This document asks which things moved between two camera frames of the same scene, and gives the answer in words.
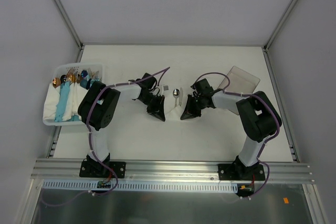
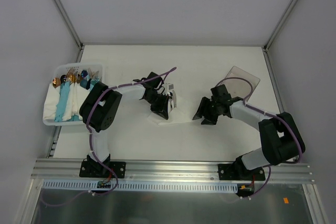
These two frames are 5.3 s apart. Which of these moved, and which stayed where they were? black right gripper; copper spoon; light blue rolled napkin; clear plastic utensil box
Moved: black right gripper
Stayed: light blue rolled napkin; copper spoon; clear plastic utensil box
